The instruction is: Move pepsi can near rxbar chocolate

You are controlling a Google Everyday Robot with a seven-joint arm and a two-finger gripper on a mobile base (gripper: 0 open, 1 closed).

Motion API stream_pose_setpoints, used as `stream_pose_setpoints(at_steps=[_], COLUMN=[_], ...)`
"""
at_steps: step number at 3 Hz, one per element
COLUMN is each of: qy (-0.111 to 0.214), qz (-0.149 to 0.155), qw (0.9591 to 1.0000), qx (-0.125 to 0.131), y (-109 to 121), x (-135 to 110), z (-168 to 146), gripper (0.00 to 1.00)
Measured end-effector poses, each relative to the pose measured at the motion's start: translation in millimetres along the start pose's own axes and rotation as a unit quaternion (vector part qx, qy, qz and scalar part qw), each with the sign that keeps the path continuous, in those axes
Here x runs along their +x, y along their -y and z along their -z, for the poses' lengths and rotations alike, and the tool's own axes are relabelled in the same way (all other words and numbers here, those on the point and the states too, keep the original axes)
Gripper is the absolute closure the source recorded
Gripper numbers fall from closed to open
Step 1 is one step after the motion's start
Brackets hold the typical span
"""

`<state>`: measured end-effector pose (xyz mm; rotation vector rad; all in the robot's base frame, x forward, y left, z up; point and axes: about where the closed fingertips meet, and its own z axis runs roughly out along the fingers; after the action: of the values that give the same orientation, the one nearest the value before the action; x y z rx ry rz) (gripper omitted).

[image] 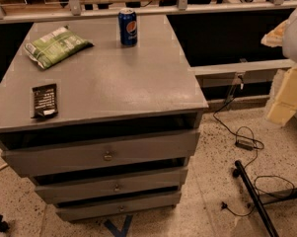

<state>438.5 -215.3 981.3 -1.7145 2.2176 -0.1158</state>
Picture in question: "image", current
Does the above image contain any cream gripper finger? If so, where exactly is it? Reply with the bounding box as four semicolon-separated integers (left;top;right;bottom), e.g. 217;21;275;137
260;21;287;47
265;65;297;126

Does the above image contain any blue pepsi can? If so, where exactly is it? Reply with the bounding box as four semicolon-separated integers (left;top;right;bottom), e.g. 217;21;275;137
118;8;137;46

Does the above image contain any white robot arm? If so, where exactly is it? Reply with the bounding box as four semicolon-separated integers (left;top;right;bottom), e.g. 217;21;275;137
260;8;297;126

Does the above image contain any black rxbar chocolate wrapper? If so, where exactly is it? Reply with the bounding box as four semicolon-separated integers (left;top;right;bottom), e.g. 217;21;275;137
32;84;58;119

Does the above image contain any black power adapter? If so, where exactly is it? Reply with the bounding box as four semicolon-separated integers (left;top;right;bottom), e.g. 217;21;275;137
235;140;254;151

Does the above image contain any bottom grey drawer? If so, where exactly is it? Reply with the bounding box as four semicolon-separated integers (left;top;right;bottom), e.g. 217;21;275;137
56;191;182;221

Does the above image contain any grey drawer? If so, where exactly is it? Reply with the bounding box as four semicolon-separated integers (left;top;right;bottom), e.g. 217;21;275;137
2;130;199;177
35;167;187;204
56;191;182;221

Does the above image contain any grey drawer cabinet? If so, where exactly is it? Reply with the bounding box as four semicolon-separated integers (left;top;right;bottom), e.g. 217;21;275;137
0;16;206;209

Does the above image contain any green chip bag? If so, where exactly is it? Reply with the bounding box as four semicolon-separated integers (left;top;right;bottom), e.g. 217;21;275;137
25;27;93;70

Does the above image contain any middle grey drawer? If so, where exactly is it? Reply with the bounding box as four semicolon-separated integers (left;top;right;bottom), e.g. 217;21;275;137
35;167;187;204

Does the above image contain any top grey drawer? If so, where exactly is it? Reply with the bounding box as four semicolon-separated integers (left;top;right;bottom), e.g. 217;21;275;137
2;130;199;177

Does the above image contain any black power cable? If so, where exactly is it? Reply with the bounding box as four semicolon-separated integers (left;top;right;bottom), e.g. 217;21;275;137
212;74;297;217

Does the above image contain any metal shelf rail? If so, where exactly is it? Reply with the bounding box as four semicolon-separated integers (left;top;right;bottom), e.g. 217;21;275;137
0;0;297;24

